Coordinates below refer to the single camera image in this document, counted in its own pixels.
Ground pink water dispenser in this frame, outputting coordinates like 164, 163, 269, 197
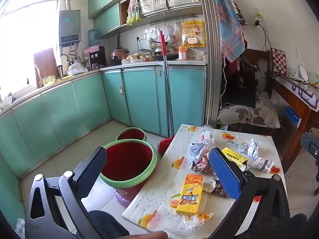
84, 45, 106, 71

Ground teal upper cabinets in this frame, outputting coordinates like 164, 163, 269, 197
87, 0, 200, 35

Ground hanging yellow white bag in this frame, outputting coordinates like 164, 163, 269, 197
126, 0, 144, 26

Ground brown cone wrapper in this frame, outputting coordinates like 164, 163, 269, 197
203, 178, 229, 199

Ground small patterned table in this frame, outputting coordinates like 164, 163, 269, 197
121, 124, 283, 239

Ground grey water heater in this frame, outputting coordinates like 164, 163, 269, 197
59, 10, 82, 46

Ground pink rice cooker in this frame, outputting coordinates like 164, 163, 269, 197
111, 48, 130, 66

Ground floral cushion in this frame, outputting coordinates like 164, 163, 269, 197
217, 91, 281, 129

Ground yellow drink carton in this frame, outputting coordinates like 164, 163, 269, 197
176, 174, 205, 216

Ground clear blue plastic wrapper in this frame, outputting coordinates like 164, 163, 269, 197
226, 141, 247, 153

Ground yellow black carton box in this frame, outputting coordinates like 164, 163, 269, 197
221, 147, 250, 171

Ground clear orange snack wrapper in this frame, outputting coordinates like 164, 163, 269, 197
177, 212, 214, 231

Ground yellow snack bag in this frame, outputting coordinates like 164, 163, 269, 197
181, 21, 206, 48

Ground blue water jug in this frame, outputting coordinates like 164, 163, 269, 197
87, 28, 101, 46

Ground wooden desk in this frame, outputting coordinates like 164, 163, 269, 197
270, 72, 319, 170

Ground teal cabinets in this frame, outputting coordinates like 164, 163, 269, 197
87, 0, 200, 35
0, 63, 207, 180

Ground metal hook rail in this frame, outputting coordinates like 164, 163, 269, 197
150, 16, 196, 25

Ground silver door frame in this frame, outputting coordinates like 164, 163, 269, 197
199, 0, 222, 130

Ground hanging white plastic bag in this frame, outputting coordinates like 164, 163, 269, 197
149, 28, 160, 43
163, 24, 181, 43

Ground silver wrapper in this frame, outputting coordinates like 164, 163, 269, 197
187, 141, 212, 165

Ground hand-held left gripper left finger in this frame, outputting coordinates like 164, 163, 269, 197
24, 146, 107, 239

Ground blue box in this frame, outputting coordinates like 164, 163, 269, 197
284, 106, 302, 127

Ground crushed labelled small bottle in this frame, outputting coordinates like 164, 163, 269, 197
250, 157, 275, 172

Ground reddish paper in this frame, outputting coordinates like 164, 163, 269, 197
191, 154, 213, 173

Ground crumpled silver foil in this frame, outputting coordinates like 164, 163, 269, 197
245, 139, 260, 161

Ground person's left hand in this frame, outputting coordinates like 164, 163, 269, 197
82, 230, 170, 239

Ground black white patterned cloth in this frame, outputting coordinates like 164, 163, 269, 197
233, 0, 248, 26

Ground clear plastic bag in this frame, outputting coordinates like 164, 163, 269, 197
67, 63, 88, 75

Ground clear plastic bottle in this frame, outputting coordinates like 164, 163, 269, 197
200, 125, 215, 152

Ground brown cutting board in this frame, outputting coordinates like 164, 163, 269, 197
33, 47, 61, 87

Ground white cable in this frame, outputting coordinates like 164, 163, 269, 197
222, 56, 228, 105

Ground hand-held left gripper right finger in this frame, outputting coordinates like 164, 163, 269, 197
207, 147, 291, 239

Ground red handled mop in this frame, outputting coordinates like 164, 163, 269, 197
157, 30, 175, 158

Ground red white checkered board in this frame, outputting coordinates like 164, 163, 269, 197
271, 47, 289, 74

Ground metal wok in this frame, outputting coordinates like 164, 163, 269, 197
150, 45, 180, 61

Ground small red green-rimmed bucket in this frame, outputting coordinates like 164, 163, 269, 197
116, 127, 147, 142

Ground purple plastic stool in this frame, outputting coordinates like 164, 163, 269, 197
114, 188, 133, 208

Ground pile of buns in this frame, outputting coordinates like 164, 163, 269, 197
126, 52, 146, 62

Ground teal lower cabinets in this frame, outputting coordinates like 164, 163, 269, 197
0, 63, 207, 180

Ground large red green-rimmed bucket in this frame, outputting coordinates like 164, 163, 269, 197
100, 139, 159, 202

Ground dark red garment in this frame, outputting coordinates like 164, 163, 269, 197
225, 58, 241, 80

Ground white desk lamp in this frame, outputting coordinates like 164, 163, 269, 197
294, 45, 311, 82

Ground dark wooden chair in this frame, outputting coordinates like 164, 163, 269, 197
219, 48, 272, 130

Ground plaid towel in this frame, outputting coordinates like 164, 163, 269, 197
215, 0, 246, 63

